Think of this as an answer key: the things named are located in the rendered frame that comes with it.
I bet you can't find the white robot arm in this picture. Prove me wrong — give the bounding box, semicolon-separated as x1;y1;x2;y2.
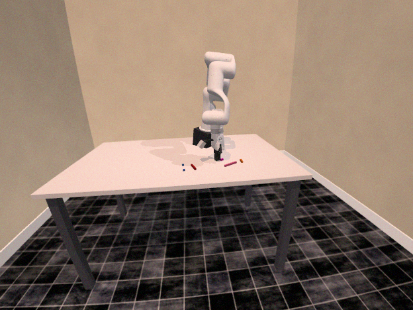
199;52;236;134

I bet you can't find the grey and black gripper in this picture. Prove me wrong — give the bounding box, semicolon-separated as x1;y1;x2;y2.
211;133;224;161

